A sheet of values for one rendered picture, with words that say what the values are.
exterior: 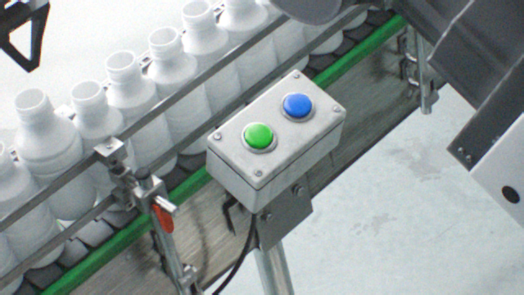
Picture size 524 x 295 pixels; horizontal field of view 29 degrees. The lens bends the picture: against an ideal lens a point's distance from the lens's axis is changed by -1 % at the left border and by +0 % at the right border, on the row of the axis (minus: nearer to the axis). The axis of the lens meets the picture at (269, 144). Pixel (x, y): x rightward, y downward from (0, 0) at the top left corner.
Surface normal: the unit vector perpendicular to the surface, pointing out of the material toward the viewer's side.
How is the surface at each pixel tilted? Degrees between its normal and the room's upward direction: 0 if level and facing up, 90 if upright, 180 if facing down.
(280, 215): 90
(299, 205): 90
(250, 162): 20
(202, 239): 90
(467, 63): 85
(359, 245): 0
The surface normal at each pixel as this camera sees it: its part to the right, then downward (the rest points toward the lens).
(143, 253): 0.69, 0.39
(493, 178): -0.70, 0.56
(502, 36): -0.47, 0.22
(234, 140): 0.07, -0.54
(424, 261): -0.17, -0.72
